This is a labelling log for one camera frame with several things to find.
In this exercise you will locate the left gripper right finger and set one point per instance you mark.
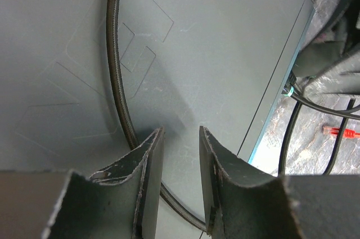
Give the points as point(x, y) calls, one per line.
point(241, 201)

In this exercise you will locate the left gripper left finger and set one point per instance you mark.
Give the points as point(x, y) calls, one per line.
point(118, 201)

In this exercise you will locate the dark blue network switch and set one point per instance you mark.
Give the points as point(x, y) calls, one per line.
point(184, 64)

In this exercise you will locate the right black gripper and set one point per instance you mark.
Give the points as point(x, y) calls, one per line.
point(328, 64)

